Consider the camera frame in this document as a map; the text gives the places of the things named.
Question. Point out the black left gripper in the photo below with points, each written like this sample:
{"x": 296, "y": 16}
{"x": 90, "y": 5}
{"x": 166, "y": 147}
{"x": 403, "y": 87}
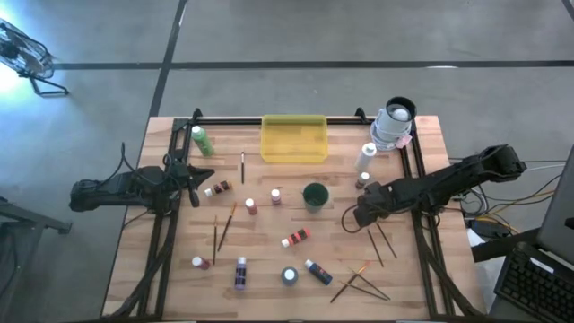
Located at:
{"x": 177, "y": 186}

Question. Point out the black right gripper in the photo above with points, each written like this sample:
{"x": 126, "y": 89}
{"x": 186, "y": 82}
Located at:
{"x": 379, "y": 199}

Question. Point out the large green paint bottle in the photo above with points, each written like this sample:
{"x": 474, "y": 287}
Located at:
{"x": 204, "y": 142}

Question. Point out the brown bottle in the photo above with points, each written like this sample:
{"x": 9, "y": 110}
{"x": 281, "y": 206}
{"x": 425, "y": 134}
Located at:
{"x": 362, "y": 179}

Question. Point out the black paintbrush white ferrule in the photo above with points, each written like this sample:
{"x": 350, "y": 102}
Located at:
{"x": 242, "y": 168}

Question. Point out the teal plastic cup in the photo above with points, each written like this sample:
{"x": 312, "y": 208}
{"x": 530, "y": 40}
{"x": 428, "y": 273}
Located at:
{"x": 315, "y": 197}

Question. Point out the tall white bottle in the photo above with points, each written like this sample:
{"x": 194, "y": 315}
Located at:
{"x": 365, "y": 157}

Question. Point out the large dark grey bottle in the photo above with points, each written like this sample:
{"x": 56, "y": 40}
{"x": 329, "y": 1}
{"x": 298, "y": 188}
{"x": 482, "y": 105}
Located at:
{"x": 289, "y": 276}

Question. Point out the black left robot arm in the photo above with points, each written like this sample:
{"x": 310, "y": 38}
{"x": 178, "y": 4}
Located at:
{"x": 112, "y": 188}

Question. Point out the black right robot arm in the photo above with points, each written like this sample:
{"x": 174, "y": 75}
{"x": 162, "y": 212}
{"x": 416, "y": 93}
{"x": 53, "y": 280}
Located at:
{"x": 448, "y": 179}

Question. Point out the small red paint bottle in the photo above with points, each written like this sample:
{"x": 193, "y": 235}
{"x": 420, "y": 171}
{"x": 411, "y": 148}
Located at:
{"x": 251, "y": 206}

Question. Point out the small orange paint bottle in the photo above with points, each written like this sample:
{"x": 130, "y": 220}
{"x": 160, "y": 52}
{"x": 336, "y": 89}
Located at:
{"x": 296, "y": 237}

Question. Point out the small blue paint bottle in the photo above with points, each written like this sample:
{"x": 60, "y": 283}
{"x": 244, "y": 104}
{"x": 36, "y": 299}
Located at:
{"x": 319, "y": 273}

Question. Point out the small pink paint bottle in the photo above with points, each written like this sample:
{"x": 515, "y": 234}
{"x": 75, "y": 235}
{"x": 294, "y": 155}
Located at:
{"x": 275, "y": 196}

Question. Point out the small maroon paint bottle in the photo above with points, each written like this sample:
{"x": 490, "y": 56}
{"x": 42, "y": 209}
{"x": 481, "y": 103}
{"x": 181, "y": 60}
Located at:
{"x": 200, "y": 263}

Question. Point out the small purple paint bottle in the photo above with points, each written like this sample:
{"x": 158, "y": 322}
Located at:
{"x": 240, "y": 273}

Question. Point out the thin brown paintbrush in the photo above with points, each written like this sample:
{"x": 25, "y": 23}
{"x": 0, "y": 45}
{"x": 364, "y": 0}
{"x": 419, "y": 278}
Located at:
{"x": 363, "y": 290}
{"x": 214, "y": 240}
{"x": 369, "y": 283}

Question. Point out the orange tipped paintbrush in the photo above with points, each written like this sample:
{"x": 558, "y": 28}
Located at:
{"x": 350, "y": 282}

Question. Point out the small pink tag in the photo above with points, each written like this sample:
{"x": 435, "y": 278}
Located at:
{"x": 404, "y": 142}

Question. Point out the yellow plastic bin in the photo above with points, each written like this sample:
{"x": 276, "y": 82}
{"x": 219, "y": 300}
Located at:
{"x": 293, "y": 141}

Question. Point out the grey laptop computer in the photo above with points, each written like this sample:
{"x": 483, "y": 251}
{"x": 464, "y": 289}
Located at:
{"x": 556, "y": 215}

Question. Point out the black floor fan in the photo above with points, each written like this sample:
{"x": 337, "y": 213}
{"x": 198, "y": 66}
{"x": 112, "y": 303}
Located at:
{"x": 27, "y": 54}

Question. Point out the black aluminium table frame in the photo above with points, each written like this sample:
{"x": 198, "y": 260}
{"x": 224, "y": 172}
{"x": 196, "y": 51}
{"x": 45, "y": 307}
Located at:
{"x": 157, "y": 251}

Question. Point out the black desk frame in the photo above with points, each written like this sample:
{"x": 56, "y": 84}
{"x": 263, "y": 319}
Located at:
{"x": 27, "y": 220}

